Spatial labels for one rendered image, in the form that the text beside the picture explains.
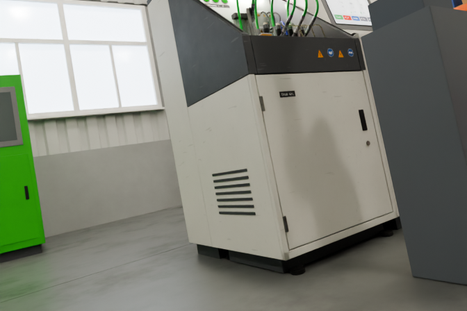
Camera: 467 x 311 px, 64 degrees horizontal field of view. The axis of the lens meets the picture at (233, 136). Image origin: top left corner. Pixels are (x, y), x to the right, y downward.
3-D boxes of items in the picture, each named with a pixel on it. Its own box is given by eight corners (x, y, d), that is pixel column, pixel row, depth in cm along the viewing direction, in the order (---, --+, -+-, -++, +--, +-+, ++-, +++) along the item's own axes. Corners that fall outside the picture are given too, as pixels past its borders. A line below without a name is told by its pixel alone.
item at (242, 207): (288, 280, 140) (249, 73, 145) (214, 261, 188) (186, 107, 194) (401, 232, 177) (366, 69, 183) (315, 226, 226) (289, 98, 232)
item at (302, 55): (257, 73, 148) (249, 34, 149) (251, 76, 151) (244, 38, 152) (361, 69, 181) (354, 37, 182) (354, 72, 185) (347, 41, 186)
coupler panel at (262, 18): (266, 53, 218) (256, 3, 220) (263, 55, 221) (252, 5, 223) (283, 53, 225) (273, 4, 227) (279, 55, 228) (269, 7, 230)
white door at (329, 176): (290, 250, 141) (255, 74, 146) (285, 249, 143) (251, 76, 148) (394, 211, 176) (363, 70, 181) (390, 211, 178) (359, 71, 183)
